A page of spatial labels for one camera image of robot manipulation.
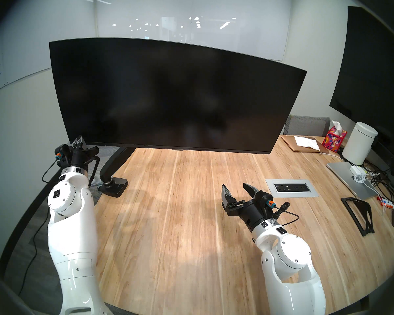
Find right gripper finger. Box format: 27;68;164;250
243;183;260;200
221;184;236;207

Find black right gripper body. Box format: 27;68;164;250
224;191;279;233

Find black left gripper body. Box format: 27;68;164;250
54;144;100;170

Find black curved wide monitor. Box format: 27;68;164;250
49;37;307;155

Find grey mesh office chair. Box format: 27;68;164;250
85;144;122;203
283;115;331;137

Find silver table power outlet panel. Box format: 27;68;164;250
265;179;319;198

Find brown leather desk pad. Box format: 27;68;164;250
281;135;329;153

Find white paper napkin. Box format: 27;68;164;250
294;136;321;151

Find silver laptop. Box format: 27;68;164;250
326;161;386;200

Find colourful floral tissue box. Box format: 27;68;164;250
322;121;348;153

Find black folding laptop stand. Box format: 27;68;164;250
341;197;375;237

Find glass whiteboard with handwriting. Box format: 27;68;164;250
0;0;97;98

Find white cylindrical canister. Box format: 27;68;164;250
342;122;378;165

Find large glass whiteboard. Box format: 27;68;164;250
95;0;293;61

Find black left gripper strap cable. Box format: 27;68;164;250
87;155;100;188

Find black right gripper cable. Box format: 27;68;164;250
271;202;300;226

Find black left wrist connector cable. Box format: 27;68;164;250
42;157;63;183

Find thin white cable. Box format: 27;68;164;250
319;151;345;161

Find black floor cable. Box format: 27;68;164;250
18;206;51;298

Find white charger cable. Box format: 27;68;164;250
354;173;387;217

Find black cable bundle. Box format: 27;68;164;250
364;160;394;203

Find large black wall television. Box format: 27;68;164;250
329;7;394;154

